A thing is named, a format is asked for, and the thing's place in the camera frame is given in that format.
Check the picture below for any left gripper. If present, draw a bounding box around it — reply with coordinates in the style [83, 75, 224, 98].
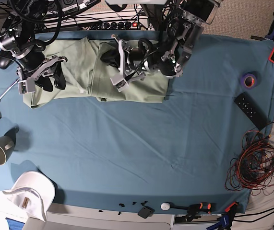
[100, 34, 149, 83]

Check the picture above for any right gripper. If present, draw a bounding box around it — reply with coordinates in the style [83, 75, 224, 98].
[16, 56, 68, 92]

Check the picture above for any light green T-shirt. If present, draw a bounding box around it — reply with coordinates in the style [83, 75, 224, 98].
[23, 37, 169, 109]

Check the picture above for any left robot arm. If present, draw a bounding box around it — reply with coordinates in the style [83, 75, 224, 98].
[100, 0, 221, 85]

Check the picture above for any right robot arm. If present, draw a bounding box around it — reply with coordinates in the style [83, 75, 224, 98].
[0, 0, 67, 94]

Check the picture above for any white power strip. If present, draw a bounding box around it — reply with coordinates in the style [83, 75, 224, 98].
[85, 20, 148, 30]

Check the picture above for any black computer mouse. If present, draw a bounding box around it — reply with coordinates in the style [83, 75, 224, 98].
[0, 57, 13, 70]

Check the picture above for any grey ceramic mug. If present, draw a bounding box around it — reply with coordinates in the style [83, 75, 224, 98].
[0, 136, 15, 165]

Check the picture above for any white baseball cap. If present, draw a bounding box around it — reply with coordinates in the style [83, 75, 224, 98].
[2, 171, 56, 222]

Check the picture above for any blue table cloth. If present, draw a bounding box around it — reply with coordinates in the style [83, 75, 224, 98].
[0, 34, 274, 213]

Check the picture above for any purple tape roll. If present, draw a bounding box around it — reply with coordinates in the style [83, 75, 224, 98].
[240, 73, 258, 90]

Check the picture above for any black remote control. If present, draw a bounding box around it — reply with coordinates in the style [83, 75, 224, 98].
[234, 92, 268, 131]

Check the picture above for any white round puck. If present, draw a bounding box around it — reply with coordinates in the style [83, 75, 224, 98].
[160, 202, 171, 211]

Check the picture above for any black square plate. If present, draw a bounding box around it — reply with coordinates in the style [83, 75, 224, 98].
[137, 206, 155, 219]

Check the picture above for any black orange bar clamp bottom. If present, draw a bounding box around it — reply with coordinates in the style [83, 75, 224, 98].
[170, 203, 213, 215]

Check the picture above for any blue black clamp bottom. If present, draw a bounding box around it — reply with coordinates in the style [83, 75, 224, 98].
[206, 202, 238, 230]

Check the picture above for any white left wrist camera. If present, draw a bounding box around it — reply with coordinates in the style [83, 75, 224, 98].
[110, 74, 129, 92]

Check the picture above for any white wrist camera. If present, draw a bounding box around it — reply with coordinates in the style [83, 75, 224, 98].
[17, 79, 36, 94]
[110, 74, 129, 92]

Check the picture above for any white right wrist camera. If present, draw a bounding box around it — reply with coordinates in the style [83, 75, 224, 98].
[17, 79, 36, 94]

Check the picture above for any red black wire bundle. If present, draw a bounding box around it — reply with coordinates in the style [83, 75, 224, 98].
[224, 119, 274, 197]

